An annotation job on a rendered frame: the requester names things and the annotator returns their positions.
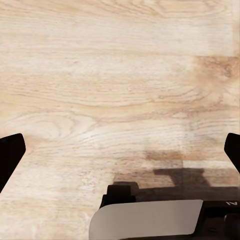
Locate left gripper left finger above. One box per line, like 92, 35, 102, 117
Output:
0, 133, 26, 193

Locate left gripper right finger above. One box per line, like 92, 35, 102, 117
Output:
224, 133, 240, 173

